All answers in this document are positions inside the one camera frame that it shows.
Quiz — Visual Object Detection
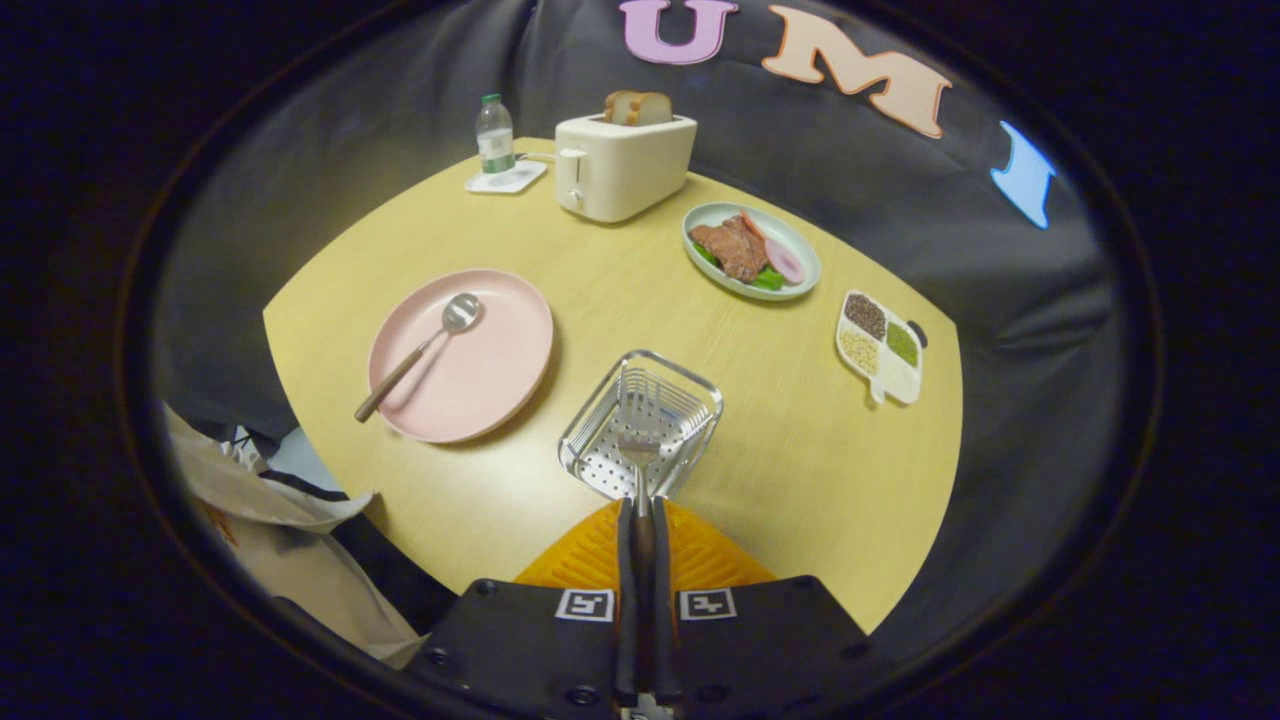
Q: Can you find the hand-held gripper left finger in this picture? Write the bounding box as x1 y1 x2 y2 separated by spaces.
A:
405 497 641 720

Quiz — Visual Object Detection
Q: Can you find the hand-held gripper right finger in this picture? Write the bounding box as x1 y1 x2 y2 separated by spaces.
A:
650 497 871 719

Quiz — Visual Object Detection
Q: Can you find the metal fork with brown handle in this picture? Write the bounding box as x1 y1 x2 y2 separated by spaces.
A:
617 385 663 701

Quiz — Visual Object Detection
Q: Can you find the metal spoon with brown handle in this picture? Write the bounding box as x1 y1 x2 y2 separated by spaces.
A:
353 292 485 424

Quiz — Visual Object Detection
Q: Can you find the pink round plate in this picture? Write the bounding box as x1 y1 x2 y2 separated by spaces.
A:
367 268 555 445

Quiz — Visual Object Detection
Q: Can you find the white divided seasoning tray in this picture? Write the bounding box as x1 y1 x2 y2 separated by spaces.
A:
835 290 925 406

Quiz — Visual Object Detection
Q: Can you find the green lettuce leaf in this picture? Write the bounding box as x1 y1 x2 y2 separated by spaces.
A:
695 243 788 293

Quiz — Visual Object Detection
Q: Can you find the person's white clothing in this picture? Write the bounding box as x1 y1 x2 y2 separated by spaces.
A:
165 400 426 669

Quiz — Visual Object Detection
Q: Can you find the brown meat slice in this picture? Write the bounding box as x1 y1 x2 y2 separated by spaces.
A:
688 214 769 283

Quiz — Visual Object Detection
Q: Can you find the pink ham slice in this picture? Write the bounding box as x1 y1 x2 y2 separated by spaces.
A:
764 238 807 285

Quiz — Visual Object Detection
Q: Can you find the pale green oval plate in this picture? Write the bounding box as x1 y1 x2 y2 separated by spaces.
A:
682 202 822 302

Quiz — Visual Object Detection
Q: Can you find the cream white toaster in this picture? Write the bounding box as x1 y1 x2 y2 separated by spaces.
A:
553 113 699 224

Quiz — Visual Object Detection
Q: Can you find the white square coaster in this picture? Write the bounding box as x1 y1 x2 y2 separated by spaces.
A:
464 158 549 195

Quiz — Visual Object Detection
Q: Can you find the clear plastic water bottle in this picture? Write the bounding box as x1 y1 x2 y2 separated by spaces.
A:
475 93 517 177

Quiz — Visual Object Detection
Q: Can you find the metal wire basket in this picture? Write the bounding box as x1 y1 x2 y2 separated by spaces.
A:
557 349 725 502

